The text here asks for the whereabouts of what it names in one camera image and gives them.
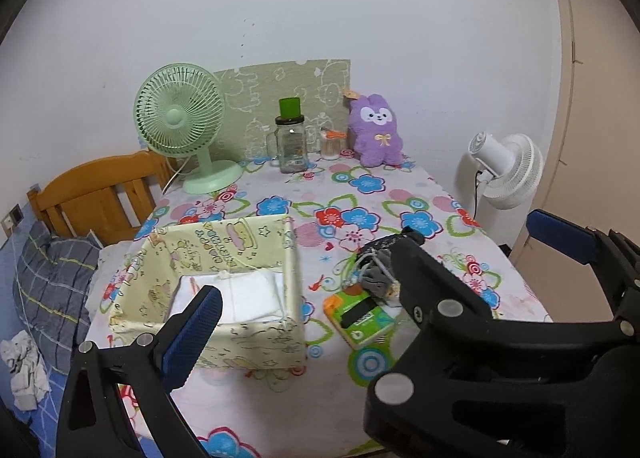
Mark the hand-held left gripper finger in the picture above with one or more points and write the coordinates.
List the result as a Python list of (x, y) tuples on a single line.
[(190, 333)]

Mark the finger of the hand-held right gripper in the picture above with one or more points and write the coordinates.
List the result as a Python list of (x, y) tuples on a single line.
[(560, 235), (440, 338)]

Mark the yellow printed fabric storage box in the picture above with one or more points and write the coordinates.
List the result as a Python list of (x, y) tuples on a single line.
[(260, 343)]

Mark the green and orange tissue pack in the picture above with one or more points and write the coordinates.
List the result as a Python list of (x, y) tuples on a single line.
[(357, 325)]

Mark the black shiny bundle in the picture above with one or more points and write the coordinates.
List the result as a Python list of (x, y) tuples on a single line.
[(385, 242)]

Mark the white plastic packet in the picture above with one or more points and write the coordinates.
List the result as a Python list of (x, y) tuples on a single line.
[(245, 295)]

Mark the white fan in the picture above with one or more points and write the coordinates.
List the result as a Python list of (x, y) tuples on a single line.
[(505, 167)]

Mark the beige door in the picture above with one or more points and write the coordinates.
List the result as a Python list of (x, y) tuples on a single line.
[(600, 112)]

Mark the grey plaid pillow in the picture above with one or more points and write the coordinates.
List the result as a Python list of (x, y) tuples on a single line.
[(55, 283)]

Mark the floral tablecloth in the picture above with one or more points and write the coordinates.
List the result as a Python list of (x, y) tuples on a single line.
[(400, 188)]

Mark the wooden headboard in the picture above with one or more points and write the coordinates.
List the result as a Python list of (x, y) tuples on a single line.
[(95, 193)]

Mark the crumpled white cloth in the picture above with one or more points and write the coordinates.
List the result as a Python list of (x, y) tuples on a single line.
[(22, 368)]

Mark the blue bed sheet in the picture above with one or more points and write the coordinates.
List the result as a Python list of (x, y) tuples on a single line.
[(20, 433)]

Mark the purple plush bunny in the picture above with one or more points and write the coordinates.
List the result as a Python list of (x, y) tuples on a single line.
[(377, 137)]

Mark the glass jar with green lid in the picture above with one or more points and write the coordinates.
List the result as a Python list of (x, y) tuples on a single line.
[(290, 142)]

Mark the green desk fan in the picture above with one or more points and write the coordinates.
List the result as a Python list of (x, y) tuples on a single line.
[(175, 117)]

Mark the cotton swab container orange lid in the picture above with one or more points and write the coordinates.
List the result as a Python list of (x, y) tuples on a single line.
[(331, 146)]

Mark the wall switch plate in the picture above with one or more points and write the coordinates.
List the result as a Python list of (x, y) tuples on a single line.
[(12, 219)]

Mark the green patterned wall sheet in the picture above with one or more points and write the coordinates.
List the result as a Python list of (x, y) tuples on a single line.
[(300, 82)]

